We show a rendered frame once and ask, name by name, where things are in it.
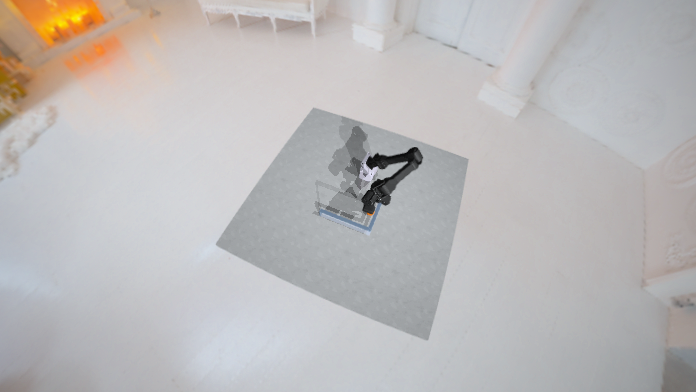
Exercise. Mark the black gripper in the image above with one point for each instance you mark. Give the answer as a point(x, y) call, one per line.
point(370, 209)

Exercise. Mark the light blue l-shaped wall trim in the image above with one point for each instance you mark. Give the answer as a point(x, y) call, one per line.
point(354, 223)

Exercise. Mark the clear low glass walls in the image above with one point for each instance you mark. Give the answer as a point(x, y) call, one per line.
point(345, 224)

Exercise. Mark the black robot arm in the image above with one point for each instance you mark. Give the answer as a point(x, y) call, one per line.
point(383, 188)

